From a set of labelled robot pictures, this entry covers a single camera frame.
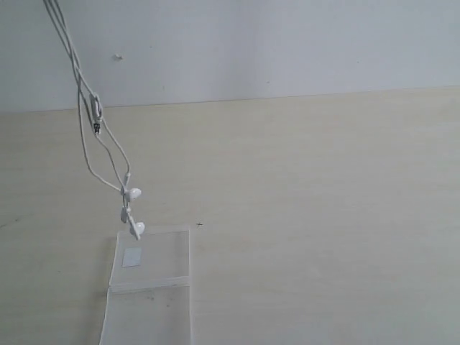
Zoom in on white wired earphones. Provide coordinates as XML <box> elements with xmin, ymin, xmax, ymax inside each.
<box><xmin>42</xmin><ymin>0</ymin><xmax>146</xmax><ymax>241</ymax></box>

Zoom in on clear plastic storage box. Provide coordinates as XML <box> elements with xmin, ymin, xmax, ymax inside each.
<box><xmin>99</xmin><ymin>226</ymin><xmax>193</xmax><ymax>344</ymax></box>

